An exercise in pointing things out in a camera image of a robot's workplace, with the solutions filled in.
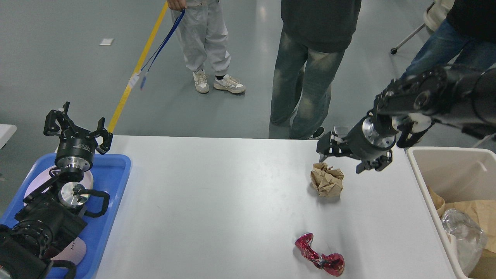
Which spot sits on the metal floor plates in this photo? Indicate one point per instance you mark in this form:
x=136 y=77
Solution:
x=341 y=131

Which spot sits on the brown paper ball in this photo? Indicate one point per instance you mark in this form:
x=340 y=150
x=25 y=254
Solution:
x=327 y=181

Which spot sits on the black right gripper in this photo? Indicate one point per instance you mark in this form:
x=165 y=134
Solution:
x=369 y=141

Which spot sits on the pink plate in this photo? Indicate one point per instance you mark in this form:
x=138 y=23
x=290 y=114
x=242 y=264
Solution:
x=38 y=182

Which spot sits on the person in blue jeans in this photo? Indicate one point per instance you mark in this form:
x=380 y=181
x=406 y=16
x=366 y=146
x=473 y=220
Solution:
x=468 y=34

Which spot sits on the white office chair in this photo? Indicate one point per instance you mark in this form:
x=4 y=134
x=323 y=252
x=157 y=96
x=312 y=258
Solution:
x=433 y=16

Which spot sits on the white paper scrap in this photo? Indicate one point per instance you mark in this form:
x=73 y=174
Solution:
x=106 y=42

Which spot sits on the pink mug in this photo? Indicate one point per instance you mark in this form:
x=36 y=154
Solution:
x=74 y=252

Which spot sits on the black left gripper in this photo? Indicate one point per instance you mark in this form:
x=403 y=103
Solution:
x=72 y=151

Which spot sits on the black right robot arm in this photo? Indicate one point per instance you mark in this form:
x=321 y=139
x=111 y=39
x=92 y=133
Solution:
x=452 y=95

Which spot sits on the aluminium foil tray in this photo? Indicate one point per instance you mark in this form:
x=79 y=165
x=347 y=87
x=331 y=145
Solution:
x=469 y=238

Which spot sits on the brown paper bag corner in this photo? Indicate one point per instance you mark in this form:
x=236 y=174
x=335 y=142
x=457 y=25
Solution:
x=438 y=201

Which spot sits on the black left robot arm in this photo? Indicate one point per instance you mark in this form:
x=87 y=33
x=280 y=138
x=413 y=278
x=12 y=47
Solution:
x=52 y=217

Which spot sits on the white side table corner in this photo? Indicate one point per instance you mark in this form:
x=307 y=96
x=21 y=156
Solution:
x=6 y=132

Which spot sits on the crumpled red foil wrapper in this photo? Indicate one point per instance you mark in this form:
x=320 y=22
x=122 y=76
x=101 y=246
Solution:
x=334 y=263

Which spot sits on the beige plastic bin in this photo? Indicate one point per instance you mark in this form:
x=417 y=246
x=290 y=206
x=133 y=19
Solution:
x=457 y=175

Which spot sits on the brown paper bag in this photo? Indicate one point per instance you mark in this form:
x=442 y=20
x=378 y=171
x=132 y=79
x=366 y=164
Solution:
x=483 y=212

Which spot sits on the person in white trousers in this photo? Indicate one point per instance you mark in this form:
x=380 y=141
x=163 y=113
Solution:
x=203 y=36

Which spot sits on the person in faded jeans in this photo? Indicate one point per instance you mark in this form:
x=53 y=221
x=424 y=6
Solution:
x=313 y=41

